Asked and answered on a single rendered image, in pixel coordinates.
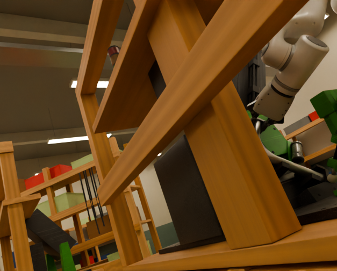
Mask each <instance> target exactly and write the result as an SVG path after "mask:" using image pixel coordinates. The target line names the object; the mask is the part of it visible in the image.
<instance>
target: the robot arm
mask: <svg viewBox="0 0 337 271"><path fill-rule="evenodd" d="M327 2H328V0H309V1H308V2H307V3H306V4H305V5H304V6H303V7H302V8H301V9H300V10H299V11H298V12H297V13H296V14H295V15H294V16H293V18H292V19H291V20H290V21H289V22H288V23H287V24H286V25H285V26H284V27H283V28H282V29H281V30H280V31H279V32H278V33H277V34H276V35H275V36H274V37H273V38H272V39H271V40H270V41H269V42H268V43H267V44H266V45H265V46H264V47H263V49H262V53H261V60H262V62H263V63H264V64H265V65H267V66H269V67H272V68H275V69H277V70H278V72H277V73H276V75H275V76H274V78H273V80H272V81H271V82H269V83H268V84H267V85H266V86H265V87H264V88H263V90H262V91H261V92H260V93H259V95H258V96H257V97H256V99H255V101H253V102H251V103H250V104H248V105H247V109H248V110H249V111H250V112H251V115H252V118H251V122H252V124H253V125H254V124H255V123H256V119H257V117H258V116H259V115H260V114H261V115H264V116H266V117H268V119H267V120H265V121H264V122H263V123H262V125H261V132H260V134H261V133H262V131H265V130H266V128H267V127H268V126H270V125H274V124H283V123H284V116H285V114H286V113H287V111H288V110H289V108H290V106H291V104H292V102H293V100H294V98H295V95H296V94H297V93H298V92H299V91H300V89H301V88H302V86H303V85H304V84H305V82H306V81H307V80H308V78H309V77H310V76H311V74H312V73H313V72H314V70H315V69H316V68H317V66H318V65H319V64H320V63H321V61H322V60H323V58H324V57H325V56H326V54H327V53H328V52H329V47H328V46H327V45H326V44H325V43H324V42H323V41H321V40H319V39H317V38H315V37H317V36H318V35H319V34H320V32H321V30H322V28H323V25H324V20H325V14H326V8H327ZM331 7H332V9H333V11H334V12H335V13H336V14H337V0H331ZM285 38H295V39H298V41H297V42H296V43H295V44H294V45H292V44H289V43H287V42H286V41H285V40H284V39H285Z"/></svg>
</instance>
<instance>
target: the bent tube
mask: <svg viewBox="0 0 337 271"><path fill-rule="evenodd" d="M264 121H265V120H263V119H261V118H258V117H257V119H256V123H255V124H254V128H255V130H256V132H257V135H258V136H259V138H260V132H261V125H262V123H263V122H264ZM260 140H261V139H260ZM262 145H263V144H262ZM263 147H264V149H265V151H266V153H267V155H268V158H269V160H270V162H271V164H273V165H275V166H278V165H279V164H280V163H281V162H282V161H283V162H286V163H288V164H289V166H290V169H289V170H288V171H290V172H293V173H296V174H298V175H301V176H303V177H307V176H309V175H310V174H311V173H313V174H316V175H318V176H320V178H321V180H322V177H323V175H322V174H321V173H319V172H316V171H314V170H311V169H309V168H306V167H304V166H301V165H298V164H296V163H294V162H291V161H289V160H286V159H284V158H281V157H279V156H276V155H274V154H272V153H271V152H270V151H269V150H267V149H266V148H265V146H264V145H263Z"/></svg>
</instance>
